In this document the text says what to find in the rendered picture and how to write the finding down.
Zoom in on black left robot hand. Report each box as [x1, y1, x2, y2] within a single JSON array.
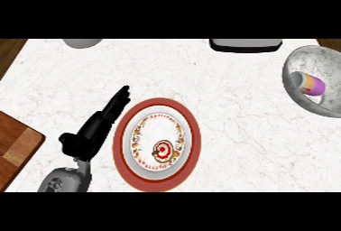
[[57, 85, 131, 162]]

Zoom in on white floral plate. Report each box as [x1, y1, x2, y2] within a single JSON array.
[[121, 105, 193, 181]]

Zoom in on red and white can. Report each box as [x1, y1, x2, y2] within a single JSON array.
[[150, 140, 174, 161]]

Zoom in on purple and orange can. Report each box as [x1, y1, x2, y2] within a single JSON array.
[[289, 71, 326, 97]]

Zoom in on grey marble bowl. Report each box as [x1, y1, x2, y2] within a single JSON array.
[[280, 44, 341, 118]]

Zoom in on wooden cutting board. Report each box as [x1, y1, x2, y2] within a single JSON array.
[[0, 110, 47, 193]]

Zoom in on red round placemat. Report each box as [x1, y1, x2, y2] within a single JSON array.
[[112, 97, 202, 192]]

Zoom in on grey rounded object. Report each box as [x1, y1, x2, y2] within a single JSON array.
[[62, 38, 103, 50]]

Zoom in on black and grey appliance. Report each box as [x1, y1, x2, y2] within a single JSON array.
[[208, 38, 283, 54]]

